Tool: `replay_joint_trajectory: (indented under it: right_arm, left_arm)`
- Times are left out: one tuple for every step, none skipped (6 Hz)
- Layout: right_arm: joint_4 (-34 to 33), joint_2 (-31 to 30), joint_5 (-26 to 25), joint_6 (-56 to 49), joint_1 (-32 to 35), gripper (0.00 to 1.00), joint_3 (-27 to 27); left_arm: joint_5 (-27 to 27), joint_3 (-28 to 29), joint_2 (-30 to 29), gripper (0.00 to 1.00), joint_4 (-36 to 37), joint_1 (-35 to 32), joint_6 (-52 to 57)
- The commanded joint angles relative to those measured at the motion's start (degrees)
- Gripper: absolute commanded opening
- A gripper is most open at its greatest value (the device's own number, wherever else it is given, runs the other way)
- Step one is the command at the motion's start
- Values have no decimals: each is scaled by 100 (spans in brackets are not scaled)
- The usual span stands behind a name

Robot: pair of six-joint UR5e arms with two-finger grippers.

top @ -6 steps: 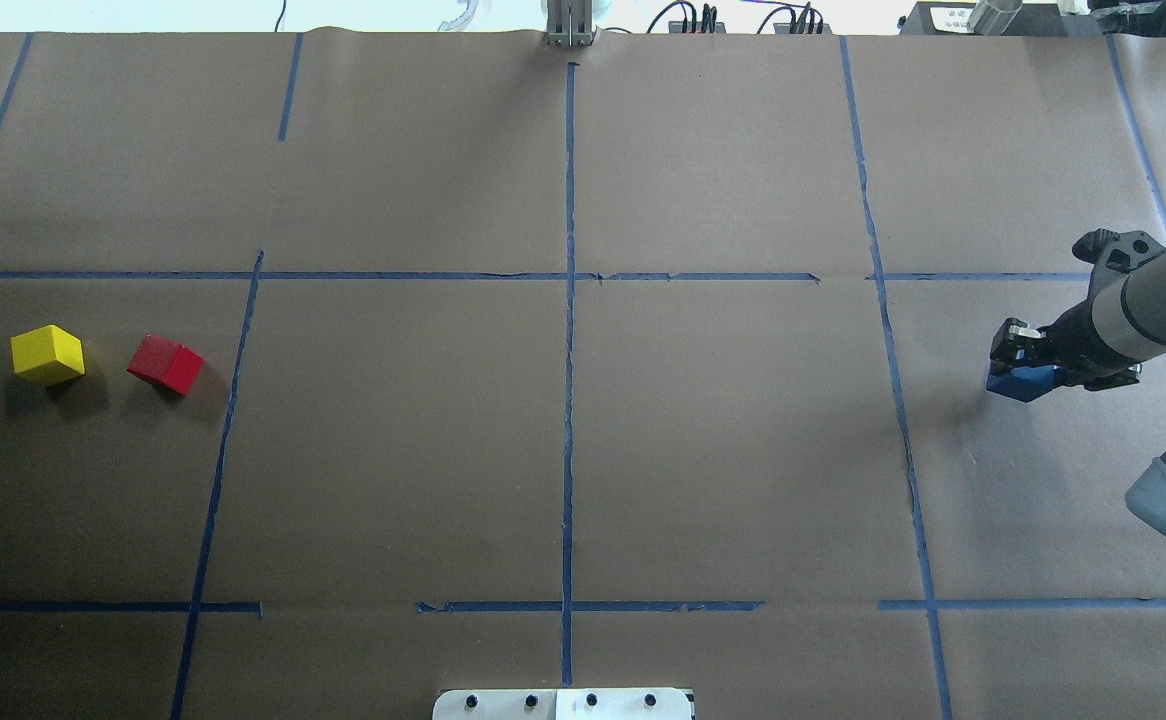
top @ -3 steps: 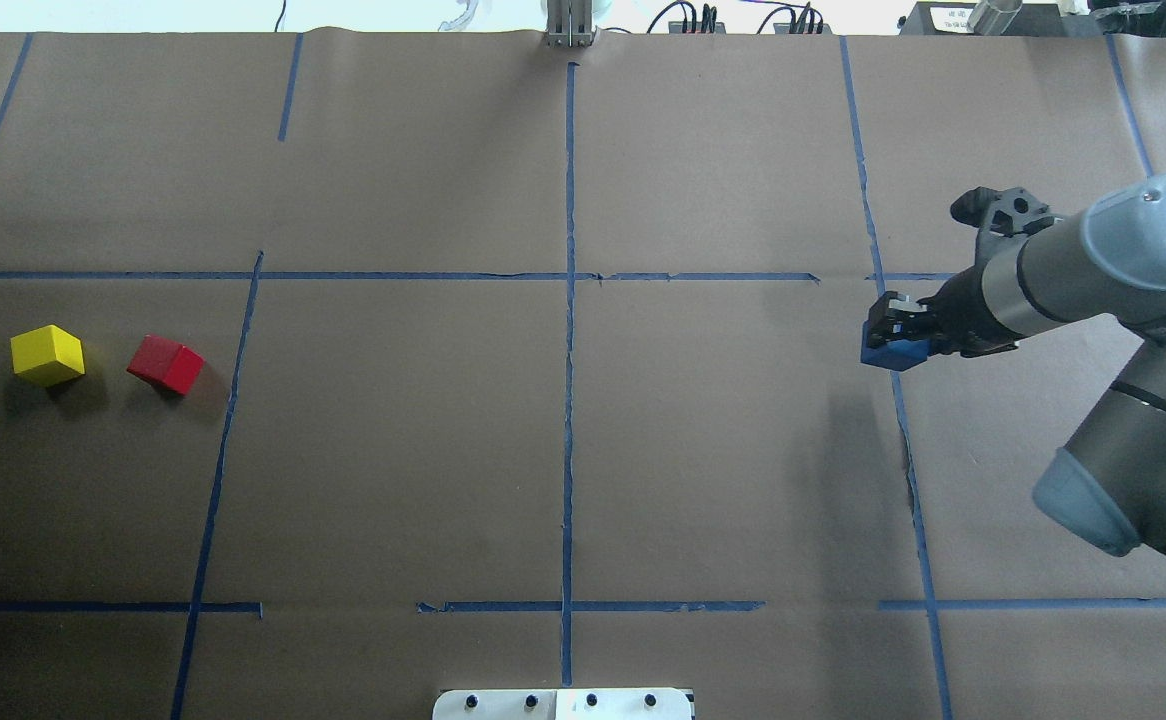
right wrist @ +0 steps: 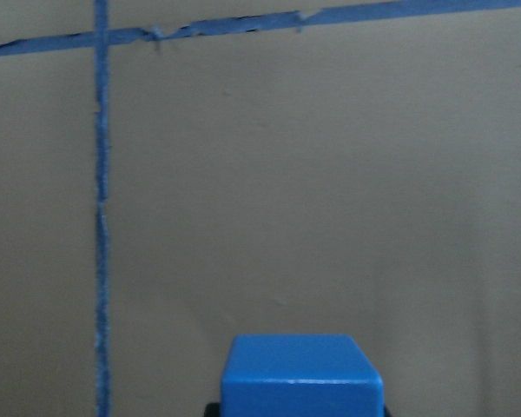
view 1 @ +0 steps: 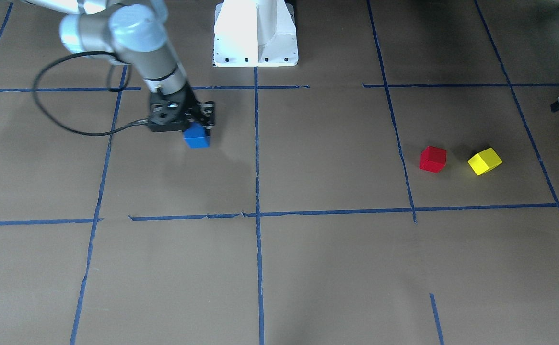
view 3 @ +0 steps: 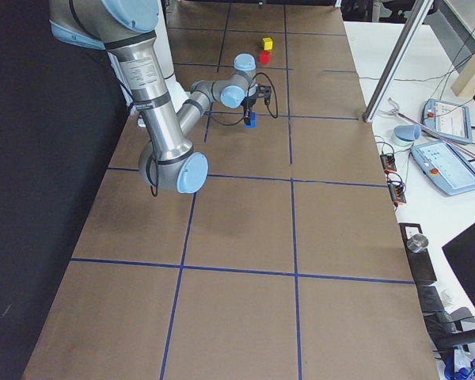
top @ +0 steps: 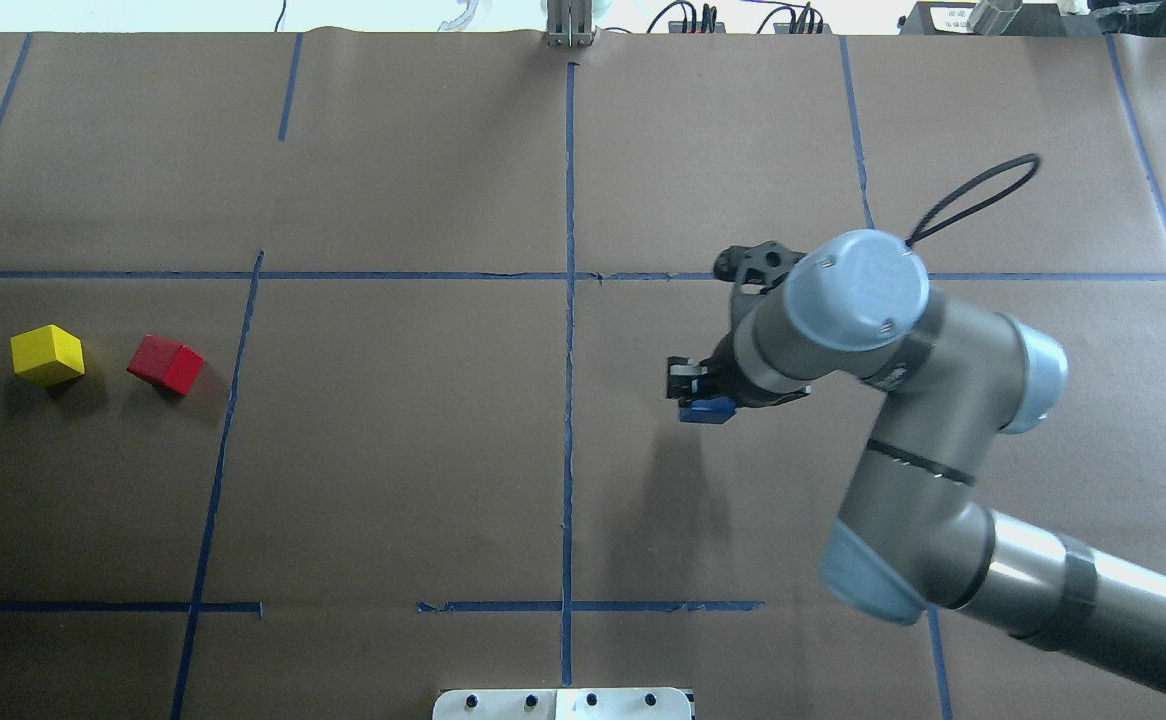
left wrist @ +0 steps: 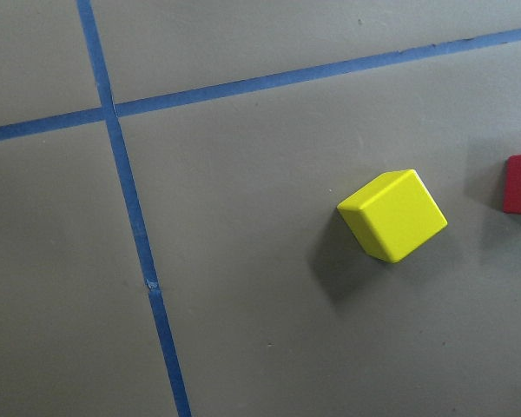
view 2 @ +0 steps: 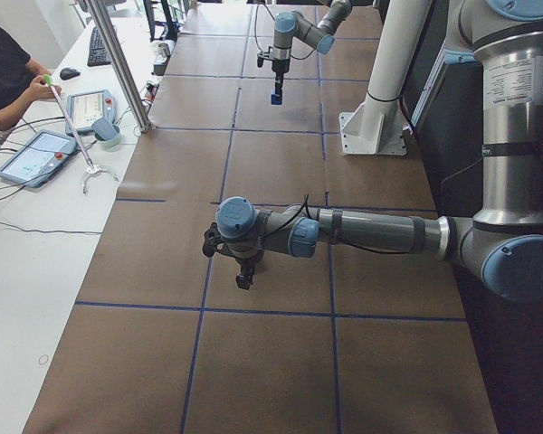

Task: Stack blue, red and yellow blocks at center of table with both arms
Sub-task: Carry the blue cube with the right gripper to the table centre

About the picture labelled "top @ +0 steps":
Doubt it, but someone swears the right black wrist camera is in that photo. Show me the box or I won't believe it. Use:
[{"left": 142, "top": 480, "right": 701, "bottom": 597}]
[{"left": 711, "top": 242, "right": 806, "bottom": 298}]

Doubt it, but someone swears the blue wooden cube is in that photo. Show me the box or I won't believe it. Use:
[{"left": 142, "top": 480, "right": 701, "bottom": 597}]
[{"left": 677, "top": 397, "right": 738, "bottom": 425}]

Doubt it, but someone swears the black power strip left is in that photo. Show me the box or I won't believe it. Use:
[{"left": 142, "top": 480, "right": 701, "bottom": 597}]
[{"left": 647, "top": 1, "right": 726, "bottom": 35}]

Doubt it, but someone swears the yellow wooden cube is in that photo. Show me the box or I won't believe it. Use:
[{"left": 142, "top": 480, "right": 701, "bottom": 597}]
[{"left": 10, "top": 324, "right": 86, "bottom": 387}]

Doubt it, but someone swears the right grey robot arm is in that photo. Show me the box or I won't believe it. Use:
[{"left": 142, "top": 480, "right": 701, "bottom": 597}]
[{"left": 665, "top": 229, "right": 1166, "bottom": 694}]

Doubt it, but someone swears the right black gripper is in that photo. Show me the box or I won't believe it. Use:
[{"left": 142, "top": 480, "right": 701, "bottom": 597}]
[{"left": 666, "top": 340, "right": 812, "bottom": 407}]

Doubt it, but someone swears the aluminium frame post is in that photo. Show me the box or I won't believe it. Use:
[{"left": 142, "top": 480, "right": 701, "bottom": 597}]
[{"left": 542, "top": 0, "right": 597, "bottom": 47}]

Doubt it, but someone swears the white camera mast base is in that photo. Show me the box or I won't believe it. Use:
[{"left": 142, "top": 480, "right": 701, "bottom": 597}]
[{"left": 431, "top": 687, "right": 696, "bottom": 719}]

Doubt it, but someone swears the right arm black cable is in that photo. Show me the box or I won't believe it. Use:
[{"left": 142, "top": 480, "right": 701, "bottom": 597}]
[{"left": 905, "top": 153, "right": 1042, "bottom": 247}]

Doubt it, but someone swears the black power strip right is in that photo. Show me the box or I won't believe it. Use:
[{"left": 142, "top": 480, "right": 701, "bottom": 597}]
[{"left": 766, "top": 4, "right": 831, "bottom": 35}]

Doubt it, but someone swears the black power strip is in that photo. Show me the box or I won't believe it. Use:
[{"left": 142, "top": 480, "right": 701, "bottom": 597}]
[
  {"left": 647, "top": 1, "right": 726, "bottom": 35},
  {"left": 766, "top": 4, "right": 831, "bottom": 35}
]

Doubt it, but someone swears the silver metal cup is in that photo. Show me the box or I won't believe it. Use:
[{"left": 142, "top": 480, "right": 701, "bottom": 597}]
[{"left": 965, "top": 0, "right": 1023, "bottom": 37}]

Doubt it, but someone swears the red wooden cube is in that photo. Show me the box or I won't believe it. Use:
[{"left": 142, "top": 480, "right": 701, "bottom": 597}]
[{"left": 126, "top": 334, "right": 205, "bottom": 396}]

